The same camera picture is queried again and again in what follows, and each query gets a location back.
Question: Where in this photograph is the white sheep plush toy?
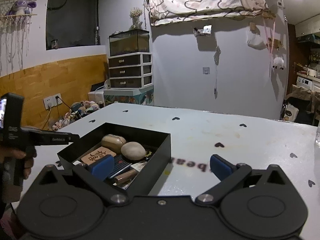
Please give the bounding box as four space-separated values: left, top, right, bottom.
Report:
272 56 284 70

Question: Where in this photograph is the painted teal cabinet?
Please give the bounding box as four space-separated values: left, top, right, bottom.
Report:
104 85 154 106

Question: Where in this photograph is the glass fish tank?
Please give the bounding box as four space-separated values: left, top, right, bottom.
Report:
109 29 150 56

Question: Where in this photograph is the carved wooden coaster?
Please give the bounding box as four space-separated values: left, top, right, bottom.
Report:
81 146 117 165

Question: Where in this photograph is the beige oval stone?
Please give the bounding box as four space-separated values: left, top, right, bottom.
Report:
121 142 146 161

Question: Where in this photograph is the patterned hanging bedsheet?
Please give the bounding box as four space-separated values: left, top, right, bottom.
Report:
144 0 268 27

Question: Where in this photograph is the dried flower bouquet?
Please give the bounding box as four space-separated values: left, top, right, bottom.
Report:
130 7 143 30

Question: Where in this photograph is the white three-drawer cabinet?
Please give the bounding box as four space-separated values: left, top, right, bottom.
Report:
108 52 153 89

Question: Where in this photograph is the person left hand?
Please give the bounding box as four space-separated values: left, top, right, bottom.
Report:
0 146 37 180

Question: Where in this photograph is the purple plush wall toy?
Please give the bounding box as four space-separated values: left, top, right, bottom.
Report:
6 0 37 16

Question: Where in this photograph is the black box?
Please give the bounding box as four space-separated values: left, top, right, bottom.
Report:
57 123 171 197

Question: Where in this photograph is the beige earbud case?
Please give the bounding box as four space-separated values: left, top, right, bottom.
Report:
101 134 126 154

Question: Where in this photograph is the black ribbed case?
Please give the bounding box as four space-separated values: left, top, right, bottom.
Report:
108 155 132 179

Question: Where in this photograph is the pile of plush toys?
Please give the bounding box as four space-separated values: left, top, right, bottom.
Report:
49 100 105 131

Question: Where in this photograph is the white wall power socket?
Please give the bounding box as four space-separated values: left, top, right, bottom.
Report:
43 93 62 110

